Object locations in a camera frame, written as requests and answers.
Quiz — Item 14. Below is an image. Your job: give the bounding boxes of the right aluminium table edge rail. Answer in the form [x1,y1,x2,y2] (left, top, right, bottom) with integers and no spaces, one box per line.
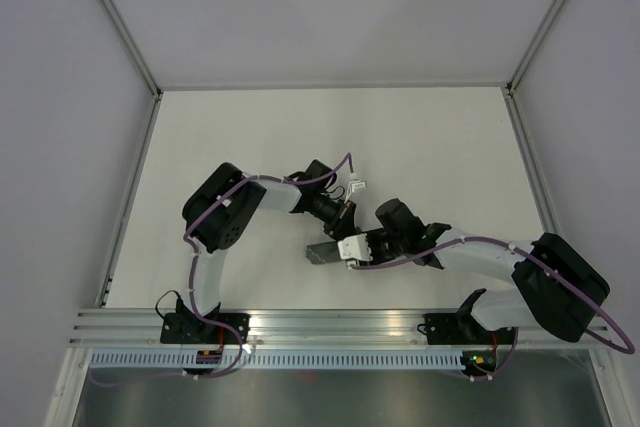
[504,89,584,309]

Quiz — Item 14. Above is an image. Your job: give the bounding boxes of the aluminium mounting rail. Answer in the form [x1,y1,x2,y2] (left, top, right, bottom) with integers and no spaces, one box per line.
[69,307,616,351]

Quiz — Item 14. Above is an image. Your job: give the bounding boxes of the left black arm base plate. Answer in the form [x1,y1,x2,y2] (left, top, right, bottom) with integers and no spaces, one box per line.
[160,311,250,345]

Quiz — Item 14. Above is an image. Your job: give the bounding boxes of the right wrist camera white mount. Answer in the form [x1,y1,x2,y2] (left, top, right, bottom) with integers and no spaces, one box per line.
[337,233,373,269]

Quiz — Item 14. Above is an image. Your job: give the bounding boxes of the aluminium frame post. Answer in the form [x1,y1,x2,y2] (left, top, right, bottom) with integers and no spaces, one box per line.
[96,0,162,100]
[504,0,569,97]

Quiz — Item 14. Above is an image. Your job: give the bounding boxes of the left aluminium frame post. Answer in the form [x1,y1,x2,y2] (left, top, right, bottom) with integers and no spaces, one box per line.
[96,0,162,100]

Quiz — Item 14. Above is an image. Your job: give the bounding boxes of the left aluminium table edge rail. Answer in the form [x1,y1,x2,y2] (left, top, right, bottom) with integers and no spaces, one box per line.
[92,91,164,308]

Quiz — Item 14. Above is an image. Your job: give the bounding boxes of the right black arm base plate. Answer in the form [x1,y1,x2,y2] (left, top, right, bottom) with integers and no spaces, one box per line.
[416,312,515,346]

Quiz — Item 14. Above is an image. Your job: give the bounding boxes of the aluminium table edge rail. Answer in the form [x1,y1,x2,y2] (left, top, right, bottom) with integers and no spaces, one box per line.
[504,89,584,309]
[92,91,164,308]

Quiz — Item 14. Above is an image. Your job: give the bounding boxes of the white slotted cable duct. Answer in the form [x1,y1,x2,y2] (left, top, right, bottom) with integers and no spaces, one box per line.
[90,349,463,370]

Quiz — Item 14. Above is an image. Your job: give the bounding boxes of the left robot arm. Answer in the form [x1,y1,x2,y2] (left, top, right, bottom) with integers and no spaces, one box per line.
[182,159,360,343]

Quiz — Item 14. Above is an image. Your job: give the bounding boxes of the right aluminium frame post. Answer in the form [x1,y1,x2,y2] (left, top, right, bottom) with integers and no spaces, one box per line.
[504,0,569,97]

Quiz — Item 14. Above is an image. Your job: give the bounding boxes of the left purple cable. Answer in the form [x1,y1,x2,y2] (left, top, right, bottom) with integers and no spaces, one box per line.
[89,151,357,388]

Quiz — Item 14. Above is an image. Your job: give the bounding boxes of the back aluminium frame bar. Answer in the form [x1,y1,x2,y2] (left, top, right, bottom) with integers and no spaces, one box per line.
[160,80,509,92]

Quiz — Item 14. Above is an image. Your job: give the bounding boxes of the grey cloth napkin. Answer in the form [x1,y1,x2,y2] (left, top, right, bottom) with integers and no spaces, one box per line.
[305,241,347,265]

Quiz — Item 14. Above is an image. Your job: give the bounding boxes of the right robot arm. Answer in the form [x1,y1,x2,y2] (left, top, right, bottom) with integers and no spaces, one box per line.
[364,198,610,343]

